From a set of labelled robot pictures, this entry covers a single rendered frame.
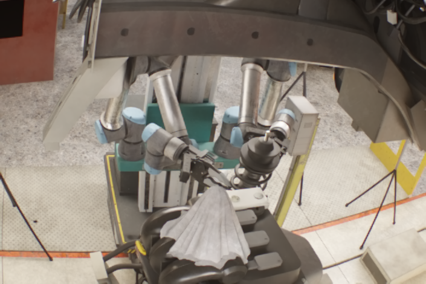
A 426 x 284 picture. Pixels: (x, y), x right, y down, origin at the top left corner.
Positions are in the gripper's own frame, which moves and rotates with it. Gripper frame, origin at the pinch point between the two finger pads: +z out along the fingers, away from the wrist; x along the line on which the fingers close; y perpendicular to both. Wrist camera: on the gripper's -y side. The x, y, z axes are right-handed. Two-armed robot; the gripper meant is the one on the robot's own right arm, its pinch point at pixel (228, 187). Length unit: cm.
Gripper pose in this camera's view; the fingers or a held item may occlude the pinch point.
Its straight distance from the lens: 150.2
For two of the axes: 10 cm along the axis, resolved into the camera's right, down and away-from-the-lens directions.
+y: 4.7, -3.1, 8.3
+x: -3.2, 8.1, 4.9
